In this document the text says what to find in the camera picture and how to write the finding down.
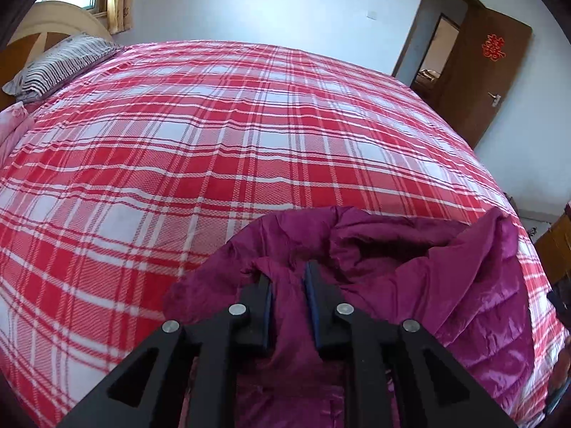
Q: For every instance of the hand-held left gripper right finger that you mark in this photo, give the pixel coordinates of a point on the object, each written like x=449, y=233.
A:
x=311, y=312

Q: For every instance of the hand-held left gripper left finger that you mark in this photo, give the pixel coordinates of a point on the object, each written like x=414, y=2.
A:
x=267, y=312

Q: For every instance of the purple quilted down jacket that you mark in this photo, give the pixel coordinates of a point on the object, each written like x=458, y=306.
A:
x=424, y=285

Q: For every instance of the red plaid bed sheet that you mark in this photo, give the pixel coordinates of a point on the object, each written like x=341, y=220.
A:
x=178, y=142

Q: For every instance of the wooden cabinet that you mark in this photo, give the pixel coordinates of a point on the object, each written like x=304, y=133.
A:
x=555, y=249

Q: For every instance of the brown wooden door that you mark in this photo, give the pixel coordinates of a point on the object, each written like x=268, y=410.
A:
x=481, y=107

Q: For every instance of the red paper door decoration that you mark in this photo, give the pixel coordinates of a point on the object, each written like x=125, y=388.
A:
x=494, y=47

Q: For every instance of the striped grey pillow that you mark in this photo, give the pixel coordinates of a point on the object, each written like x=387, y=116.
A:
x=58, y=62

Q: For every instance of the wooden bed headboard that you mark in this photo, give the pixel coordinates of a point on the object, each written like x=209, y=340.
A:
x=49, y=18

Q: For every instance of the brown door frame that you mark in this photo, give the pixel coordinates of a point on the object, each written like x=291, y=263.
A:
x=415, y=31

